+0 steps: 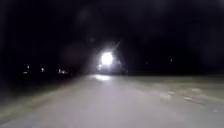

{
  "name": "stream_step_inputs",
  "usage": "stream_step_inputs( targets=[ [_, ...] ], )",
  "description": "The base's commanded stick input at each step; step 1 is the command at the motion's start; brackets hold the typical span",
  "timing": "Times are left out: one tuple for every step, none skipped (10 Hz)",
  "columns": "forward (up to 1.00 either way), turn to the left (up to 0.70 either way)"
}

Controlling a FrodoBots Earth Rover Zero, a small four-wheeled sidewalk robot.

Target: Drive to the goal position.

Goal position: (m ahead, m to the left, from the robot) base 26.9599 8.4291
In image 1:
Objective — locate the grey paved path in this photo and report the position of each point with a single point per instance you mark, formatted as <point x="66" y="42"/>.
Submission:
<point x="110" y="106"/>

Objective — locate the street lamp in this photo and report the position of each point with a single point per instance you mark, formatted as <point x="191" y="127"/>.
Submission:
<point x="106" y="58"/>

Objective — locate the rough ground verge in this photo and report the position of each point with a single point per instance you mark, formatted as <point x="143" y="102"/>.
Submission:
<point x="196" y="87"/>

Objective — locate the dark ground verge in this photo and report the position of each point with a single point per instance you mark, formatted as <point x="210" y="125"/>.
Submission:
<point x="30" y="90"/>

